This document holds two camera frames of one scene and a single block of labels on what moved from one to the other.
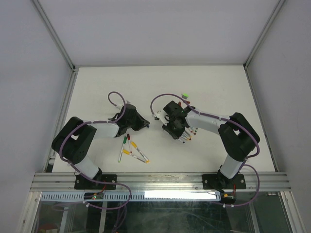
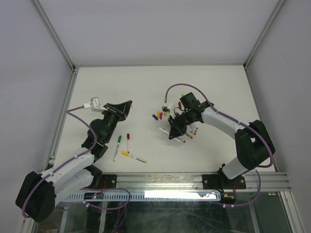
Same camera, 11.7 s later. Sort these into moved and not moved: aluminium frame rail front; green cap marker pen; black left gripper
Moved: black left gripper; green cap marker pen
Not moved: aluminium frame rail front
